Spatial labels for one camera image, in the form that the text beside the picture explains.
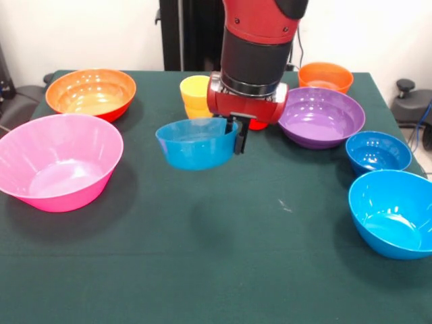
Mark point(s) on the dark green table cloth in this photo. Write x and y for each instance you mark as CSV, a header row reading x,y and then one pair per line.
x,y
216,236

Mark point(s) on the purple bowl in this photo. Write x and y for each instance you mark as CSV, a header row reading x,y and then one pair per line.
x,y
320,125

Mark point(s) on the yellow cup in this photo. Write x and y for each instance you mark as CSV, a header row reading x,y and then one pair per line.
x,y
194,91

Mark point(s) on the small dark blue bowl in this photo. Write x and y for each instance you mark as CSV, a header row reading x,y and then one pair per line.
x,y
374,155

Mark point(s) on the red cup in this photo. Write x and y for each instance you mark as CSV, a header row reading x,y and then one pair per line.
x,y
258,126

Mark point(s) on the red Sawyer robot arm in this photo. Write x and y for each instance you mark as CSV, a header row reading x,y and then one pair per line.
x,y
256,50

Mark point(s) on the large pink bowl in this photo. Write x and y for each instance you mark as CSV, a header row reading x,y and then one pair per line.
x,y
67,182

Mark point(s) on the small orange bowl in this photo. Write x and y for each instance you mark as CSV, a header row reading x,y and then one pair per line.
x,y
325,79

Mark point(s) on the large orange bowl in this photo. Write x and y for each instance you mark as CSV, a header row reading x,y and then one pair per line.
x,y
91,94

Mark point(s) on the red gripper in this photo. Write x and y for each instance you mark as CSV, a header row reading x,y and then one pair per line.
x,y
243,106

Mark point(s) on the large light blue bowl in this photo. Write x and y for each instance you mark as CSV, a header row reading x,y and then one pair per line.
x,y
388,216

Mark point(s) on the small light blue bowl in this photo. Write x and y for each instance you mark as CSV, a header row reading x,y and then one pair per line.
x,y
195,152

